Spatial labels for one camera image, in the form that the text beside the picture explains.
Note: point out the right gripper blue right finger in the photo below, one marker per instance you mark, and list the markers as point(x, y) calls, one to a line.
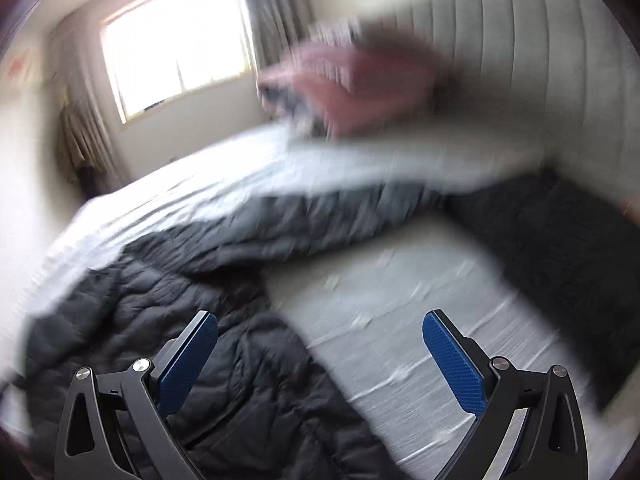
point(551, 443)

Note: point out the black puffer jacket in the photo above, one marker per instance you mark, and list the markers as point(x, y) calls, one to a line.
point(263, 406)

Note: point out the pink grey folded quilt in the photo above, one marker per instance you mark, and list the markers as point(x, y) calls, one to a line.
point(349, 77)

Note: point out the black fuzzy garment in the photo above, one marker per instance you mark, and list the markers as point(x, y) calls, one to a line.
point(574, 256)

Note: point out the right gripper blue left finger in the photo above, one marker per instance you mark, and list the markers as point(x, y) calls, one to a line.
point(90, 442)

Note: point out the grey white bedspread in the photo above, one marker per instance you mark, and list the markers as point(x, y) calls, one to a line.
point(360, 310)

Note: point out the beige hanging clothes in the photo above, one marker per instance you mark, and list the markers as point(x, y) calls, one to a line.
point(81, 143)

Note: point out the grey padded headboard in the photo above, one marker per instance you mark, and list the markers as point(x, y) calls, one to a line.
point(566, 66)

